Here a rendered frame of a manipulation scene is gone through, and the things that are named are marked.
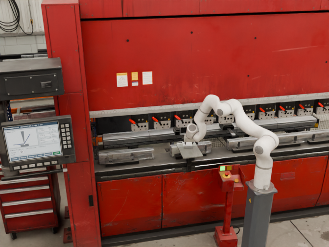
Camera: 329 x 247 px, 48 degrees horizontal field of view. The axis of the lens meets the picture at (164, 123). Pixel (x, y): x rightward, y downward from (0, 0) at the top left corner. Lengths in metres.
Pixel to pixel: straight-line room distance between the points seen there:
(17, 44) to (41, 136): 4.68
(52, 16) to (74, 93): 0.58
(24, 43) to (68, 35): 4.47
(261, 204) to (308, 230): 1.39
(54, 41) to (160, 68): 0.88
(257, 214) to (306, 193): 1.30
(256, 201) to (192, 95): 1.04
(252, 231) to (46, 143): 1.70
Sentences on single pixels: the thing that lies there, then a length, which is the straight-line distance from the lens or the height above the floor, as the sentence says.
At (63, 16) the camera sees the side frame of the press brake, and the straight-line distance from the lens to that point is 2.76.
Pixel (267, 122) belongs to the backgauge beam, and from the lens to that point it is 4.05.
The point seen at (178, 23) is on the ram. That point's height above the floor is 2.10.
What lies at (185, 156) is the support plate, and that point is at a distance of 3.27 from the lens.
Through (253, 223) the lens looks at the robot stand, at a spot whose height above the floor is 0.71.
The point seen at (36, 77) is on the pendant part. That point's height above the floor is 1.89.
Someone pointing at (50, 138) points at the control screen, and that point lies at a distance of 2.68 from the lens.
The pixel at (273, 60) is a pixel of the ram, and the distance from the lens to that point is 3.46.
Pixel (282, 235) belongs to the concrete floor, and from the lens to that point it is 4.13.
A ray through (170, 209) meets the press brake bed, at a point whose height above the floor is 0.37.
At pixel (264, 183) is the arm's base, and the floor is 1.07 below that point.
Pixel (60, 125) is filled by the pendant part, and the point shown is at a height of 1.55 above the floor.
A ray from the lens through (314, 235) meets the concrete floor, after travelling 4.23.
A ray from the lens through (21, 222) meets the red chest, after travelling 3.99.
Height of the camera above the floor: 2.64
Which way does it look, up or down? 25 degrees down
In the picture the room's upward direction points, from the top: straight up
